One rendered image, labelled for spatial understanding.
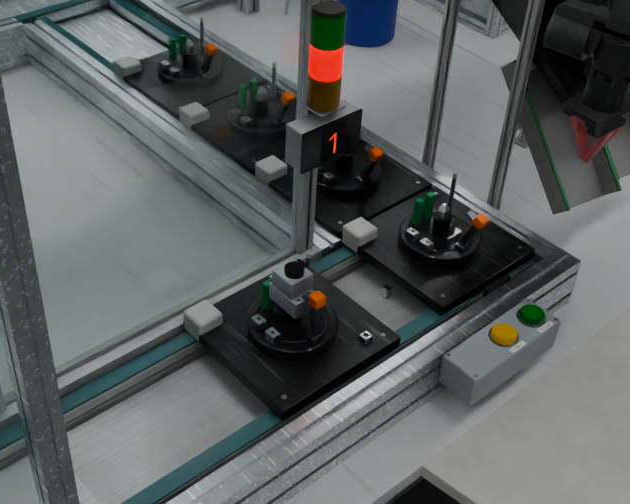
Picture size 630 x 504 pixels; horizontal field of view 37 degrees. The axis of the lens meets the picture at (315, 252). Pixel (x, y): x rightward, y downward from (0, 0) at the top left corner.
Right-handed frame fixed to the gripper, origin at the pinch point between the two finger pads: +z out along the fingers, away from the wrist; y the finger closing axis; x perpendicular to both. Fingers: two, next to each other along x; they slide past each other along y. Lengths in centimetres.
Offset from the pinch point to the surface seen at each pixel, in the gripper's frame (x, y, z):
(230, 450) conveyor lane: -7, 59, 30
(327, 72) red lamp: -29.5, 25.6, -7.8
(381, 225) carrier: -28.6, 9.5, 27.7
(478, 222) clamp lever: -11.5, 5.8, 17.5
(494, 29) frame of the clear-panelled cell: -77, -80, 36
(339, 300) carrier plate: -18.7, 28.6, 27.6
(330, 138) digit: -28.6, 24.6, 3.4
